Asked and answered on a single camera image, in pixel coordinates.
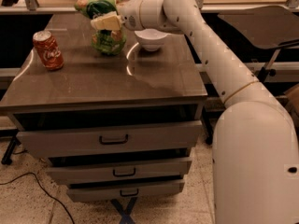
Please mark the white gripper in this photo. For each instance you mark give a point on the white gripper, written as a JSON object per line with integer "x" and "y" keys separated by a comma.
{"x": 130, "y": 13}

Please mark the green rice chip bag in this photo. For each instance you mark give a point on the green rice chip bag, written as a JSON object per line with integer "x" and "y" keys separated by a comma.
{"x": 109, "y": 37}

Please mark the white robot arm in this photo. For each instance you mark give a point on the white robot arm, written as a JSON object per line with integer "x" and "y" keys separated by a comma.
{"x": 255, "y": 146}

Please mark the white ceramic bowl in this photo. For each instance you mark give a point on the white ceramic bowl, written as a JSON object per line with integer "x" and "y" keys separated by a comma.
{"x": 150, "y": 39}

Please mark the orange soda can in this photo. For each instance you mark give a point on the orange soda can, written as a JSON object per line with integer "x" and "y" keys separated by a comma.
{"x": 48, "y": 50}

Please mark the grey drawer cabinet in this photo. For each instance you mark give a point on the grey drawer cabinet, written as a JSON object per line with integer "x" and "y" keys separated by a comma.
{"x": 92, "y": 90}

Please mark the top grey drawer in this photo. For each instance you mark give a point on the top grey drawer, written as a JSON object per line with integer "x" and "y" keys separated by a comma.
{"x": 110, "y": 140}

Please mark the grey drawer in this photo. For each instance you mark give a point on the grey drawer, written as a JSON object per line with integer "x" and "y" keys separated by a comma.
{"x": 120, "y": 171}
{"x": 110, "y": 140}
{"x": 126, "y": 191}

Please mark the middle grey drawer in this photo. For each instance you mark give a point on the middle grey drawer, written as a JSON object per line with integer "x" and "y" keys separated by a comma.
{"x": 120, "y": 171}

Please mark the bottom grey drawer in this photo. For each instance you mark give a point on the bottom grey drawer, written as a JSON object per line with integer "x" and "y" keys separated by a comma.
{"x": 126, "y": 191}

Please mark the blue tape floor cross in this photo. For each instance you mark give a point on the blue tape floor cross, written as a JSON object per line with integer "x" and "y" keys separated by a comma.
{"x": 125, "y": 212}

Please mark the grey side table frame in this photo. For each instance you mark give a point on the grey side table frame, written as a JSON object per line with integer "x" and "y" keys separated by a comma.
{"x": 248, "y": 54}

